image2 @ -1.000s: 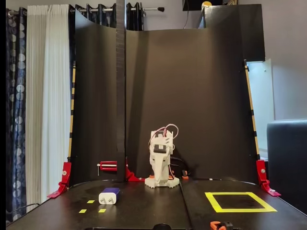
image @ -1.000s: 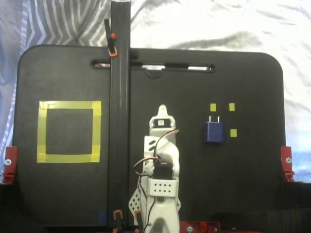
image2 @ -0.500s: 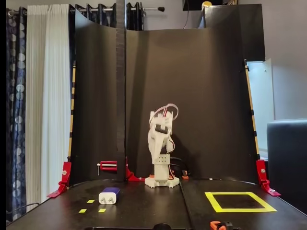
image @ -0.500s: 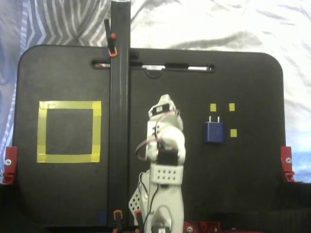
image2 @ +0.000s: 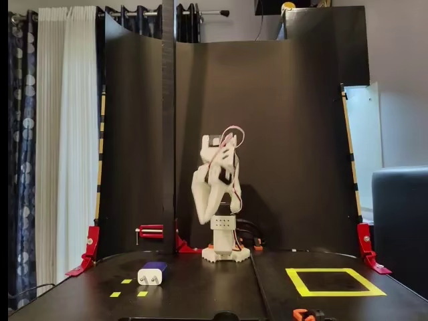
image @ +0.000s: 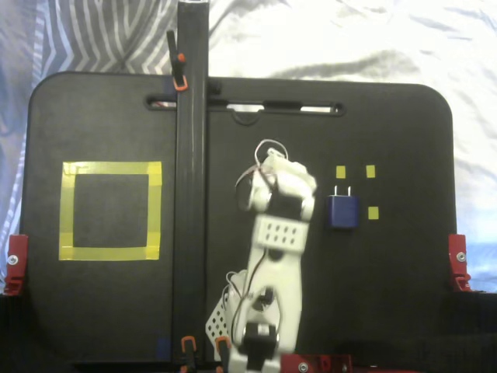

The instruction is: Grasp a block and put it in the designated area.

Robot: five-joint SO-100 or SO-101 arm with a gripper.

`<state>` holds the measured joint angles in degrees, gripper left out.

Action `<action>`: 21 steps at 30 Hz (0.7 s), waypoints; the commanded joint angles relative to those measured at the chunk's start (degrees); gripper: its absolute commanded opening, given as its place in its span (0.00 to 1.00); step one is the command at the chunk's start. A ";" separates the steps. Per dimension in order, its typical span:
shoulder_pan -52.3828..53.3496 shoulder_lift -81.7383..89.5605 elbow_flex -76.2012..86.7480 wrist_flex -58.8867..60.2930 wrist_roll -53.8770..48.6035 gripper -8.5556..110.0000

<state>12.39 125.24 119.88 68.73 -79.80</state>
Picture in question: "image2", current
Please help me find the yellow black striped stick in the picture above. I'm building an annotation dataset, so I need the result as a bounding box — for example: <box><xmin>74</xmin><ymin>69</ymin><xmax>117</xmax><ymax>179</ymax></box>
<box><xmin>94</xmin><ymin>85</ymin><xmax>107</xmax><ymax>225</ymax></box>
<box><xmin>339</xmin><ymin>82</ymin><xmax>364</xmax><ymax>224</ymax></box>

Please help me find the white pleated curtain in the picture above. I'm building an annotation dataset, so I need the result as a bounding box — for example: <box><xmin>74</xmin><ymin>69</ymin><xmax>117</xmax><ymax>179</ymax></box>
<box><xmin>35</xmin><ymin>5</ymin><xmax>101</xmax><ymax>297</ymax></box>

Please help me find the black backdrop board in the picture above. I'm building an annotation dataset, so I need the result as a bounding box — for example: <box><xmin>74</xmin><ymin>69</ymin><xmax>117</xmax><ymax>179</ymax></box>
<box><xmin>96</xmin><ymin>13</ymin><xmax>364</xmax><ymax>261</ymax></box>

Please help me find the orange black spring clamp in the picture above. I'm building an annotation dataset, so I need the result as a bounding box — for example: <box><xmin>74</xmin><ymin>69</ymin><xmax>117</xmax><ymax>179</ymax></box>
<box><xmin>292</xmin><ymin>308</ymin><xmax>326</xmax><ymax>321</ymax></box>

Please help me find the silver curtain rod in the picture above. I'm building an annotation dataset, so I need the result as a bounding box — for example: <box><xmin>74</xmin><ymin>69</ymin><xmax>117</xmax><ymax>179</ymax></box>
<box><xmin>9</xmin><ymin>9</ymin><xmax>231</xmax><ymax>23</ymax></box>

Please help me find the red white servo wire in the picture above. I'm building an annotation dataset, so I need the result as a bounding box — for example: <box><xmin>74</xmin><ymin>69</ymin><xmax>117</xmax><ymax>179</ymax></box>
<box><xmin>205</xmin><ymin>125</ymin><xmax>247</xmax><ymax>215</ymax></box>

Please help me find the blue white charger block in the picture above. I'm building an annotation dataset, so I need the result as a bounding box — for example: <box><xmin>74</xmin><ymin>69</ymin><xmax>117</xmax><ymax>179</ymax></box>
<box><xmin>136</xmin><ymin>261</ymin><xmax>169</xmax><ymax>287</ymax></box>

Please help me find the thin black floor cable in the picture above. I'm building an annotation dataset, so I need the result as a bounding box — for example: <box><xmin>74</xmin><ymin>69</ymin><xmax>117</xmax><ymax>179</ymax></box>
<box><xmin>8</xmin><ymin>283</ymin><xmax>56</xmax><ymax>298</ymax></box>

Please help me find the black round knob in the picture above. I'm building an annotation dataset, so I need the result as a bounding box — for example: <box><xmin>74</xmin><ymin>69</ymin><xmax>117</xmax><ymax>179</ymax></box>
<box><xmin>213</xmin><ymin>310</ymin><xmax>240</xmax><ymax>321</ymax></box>

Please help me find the thin black hanging cable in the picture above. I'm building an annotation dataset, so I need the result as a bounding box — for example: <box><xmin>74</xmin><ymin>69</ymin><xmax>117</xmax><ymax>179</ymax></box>
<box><xmin>255</xmin><ymin>0</ymin><xmax>265</xmax><ymax>41</ymax></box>

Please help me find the dark blue patterned curtain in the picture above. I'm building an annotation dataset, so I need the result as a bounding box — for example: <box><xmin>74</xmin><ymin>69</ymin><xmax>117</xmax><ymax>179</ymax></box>
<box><xmin>8</xmin><ymin>9</ymin><xmax>38</xmax><ymax>312</ymax></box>
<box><xmin>96</xmin><ymin>3</ymin><xmax>201</xmax><ymax>44</ymax></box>

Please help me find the red clamp with silver screw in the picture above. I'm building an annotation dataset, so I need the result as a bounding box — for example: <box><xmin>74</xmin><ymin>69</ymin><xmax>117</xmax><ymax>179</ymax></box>
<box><xmin>134</xmin><ymin>224</ymin><xmax>165</xmax><ymax>245</ymax></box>

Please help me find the yellow tape square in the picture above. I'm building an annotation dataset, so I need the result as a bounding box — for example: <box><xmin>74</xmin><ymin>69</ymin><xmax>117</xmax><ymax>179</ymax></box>
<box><xmin>285</xmin><ymin>267</ymin><xmax>388</xmax><ymax>298</ymax></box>

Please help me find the red bracket clamp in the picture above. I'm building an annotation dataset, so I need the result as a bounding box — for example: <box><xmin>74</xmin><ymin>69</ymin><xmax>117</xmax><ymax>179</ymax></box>
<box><xmin>174</xmin><ymin>217</ymin><xmax>203</xmax><ymax>254</ymax></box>

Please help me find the thick black cable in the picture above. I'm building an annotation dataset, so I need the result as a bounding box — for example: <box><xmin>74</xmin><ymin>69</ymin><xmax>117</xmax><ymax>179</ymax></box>
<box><xmin>239</xmin><ymin>219</ymin><xmax>268</xmax><ymax>247</ymax></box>

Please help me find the red corner clamp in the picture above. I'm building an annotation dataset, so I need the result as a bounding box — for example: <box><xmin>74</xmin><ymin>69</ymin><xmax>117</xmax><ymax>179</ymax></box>
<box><xmin>356</xmin><ymin>223</ymin><xmax>393</xmax><ymax>276</ymax></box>
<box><xmin>65</xmin><ymin>225</ymin><xmax>101</xmax><ymax>278</ymax></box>

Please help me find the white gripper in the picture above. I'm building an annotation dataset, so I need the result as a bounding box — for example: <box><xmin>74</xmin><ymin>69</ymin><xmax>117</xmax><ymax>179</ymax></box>
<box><xmin>191</xmin><ymin>156</ymin><xmax>239</xmax><ymax>225</ymax></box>

